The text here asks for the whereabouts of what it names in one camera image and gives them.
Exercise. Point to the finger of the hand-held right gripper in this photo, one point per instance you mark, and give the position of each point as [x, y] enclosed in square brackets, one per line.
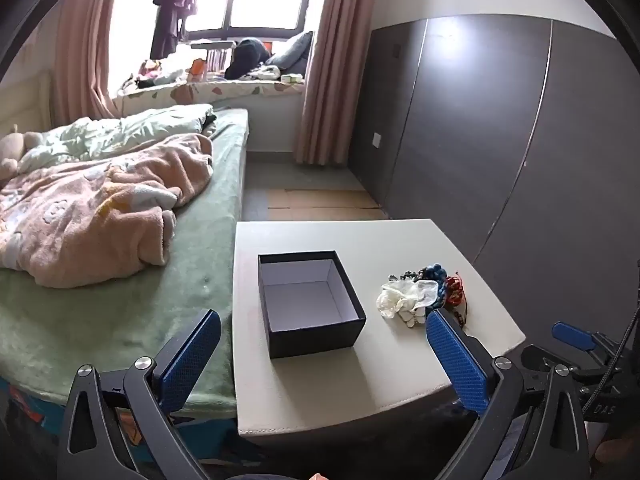
[575, 336]
[545, 360]

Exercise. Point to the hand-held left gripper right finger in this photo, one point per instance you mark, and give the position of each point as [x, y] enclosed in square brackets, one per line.
[457, 360]

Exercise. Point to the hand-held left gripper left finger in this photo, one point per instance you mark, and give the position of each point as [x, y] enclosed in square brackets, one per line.
[192, 360]

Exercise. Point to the black square gift box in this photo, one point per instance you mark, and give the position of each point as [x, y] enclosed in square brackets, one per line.
[320, 332]

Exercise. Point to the person's right hand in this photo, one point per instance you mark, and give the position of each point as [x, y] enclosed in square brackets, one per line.
[617, 450]

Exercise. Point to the green bed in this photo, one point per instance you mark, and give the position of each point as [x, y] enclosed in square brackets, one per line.
[125, 320]

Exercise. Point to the pink fleece blanket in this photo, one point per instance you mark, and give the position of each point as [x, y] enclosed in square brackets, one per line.
[100, 210]

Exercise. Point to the flat cardboard sheet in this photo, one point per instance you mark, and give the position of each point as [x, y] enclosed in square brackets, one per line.
[325, 202]

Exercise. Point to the pale green duvet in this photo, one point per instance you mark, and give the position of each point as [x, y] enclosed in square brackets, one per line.
[125, 130]

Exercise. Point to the leaf print window seat cushion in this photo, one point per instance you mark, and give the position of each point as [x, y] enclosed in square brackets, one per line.
[210, 92]

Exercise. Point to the beige plush toy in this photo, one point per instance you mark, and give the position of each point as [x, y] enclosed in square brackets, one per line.
[22, 147]

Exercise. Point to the white headboard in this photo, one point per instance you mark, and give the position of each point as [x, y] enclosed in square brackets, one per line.
[25, 105]

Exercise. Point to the black bag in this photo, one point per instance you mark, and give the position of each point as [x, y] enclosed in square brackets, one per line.
[247, 57]

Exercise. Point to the grey pillow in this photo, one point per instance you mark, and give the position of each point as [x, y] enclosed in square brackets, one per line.
[292, 52]

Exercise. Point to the dark hanging clothes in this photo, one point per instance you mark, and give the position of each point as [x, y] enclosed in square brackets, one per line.
[172, 5]

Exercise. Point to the white wall socket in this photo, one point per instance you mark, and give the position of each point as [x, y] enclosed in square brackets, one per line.
[377, 139]

